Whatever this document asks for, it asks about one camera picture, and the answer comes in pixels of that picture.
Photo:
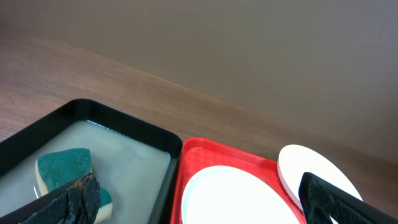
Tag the red serving tray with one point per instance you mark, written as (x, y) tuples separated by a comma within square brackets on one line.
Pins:
[(199, 153)]

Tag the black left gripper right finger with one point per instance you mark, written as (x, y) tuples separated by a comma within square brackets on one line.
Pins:
[(323, 203)]

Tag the black water tray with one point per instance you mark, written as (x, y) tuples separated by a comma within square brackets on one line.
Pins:
[(135, 161)]

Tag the white plate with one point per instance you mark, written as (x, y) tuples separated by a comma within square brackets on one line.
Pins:
[(294, 160)]

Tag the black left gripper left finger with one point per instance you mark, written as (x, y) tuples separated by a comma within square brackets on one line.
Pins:
[(76, 202)]

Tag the light blue plate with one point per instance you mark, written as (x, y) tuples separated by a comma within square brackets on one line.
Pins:
[(228, 195)]

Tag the green yellow sponge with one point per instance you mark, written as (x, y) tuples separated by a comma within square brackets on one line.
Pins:
[(56, 169)]

